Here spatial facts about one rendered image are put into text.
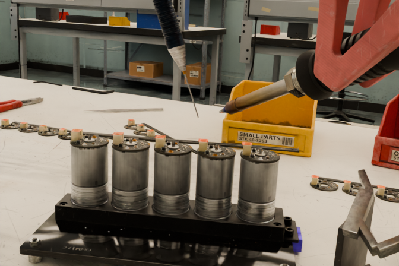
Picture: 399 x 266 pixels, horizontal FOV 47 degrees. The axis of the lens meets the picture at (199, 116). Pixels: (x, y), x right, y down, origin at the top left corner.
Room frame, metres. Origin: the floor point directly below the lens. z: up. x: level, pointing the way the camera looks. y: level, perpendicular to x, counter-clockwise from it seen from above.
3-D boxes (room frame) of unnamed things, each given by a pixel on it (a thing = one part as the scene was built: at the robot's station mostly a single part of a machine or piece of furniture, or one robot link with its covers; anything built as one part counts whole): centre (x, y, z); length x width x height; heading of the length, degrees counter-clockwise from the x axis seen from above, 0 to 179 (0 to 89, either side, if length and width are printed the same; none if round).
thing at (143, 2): (3.09, 0.76, 0.90); 1.30 x 0.06 x 0.12; 66
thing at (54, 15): (3.42, 1.14, 0.80); 0.15 x 0.12 x 0.10; 176
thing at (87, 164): (0.29, 0.07, 0.79); 0.02 x 0.02 x 0.05
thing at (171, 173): (0.29, 0.02, 0.79); 0.02 x 0.02 x 0.05
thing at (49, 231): (0.27, 0.02, 0.76); 0.16 x 0.07 x 0.01; 84
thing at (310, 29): (2.67, -0.55, 0.80); 0.15 x 0.12 x 0.10; 157
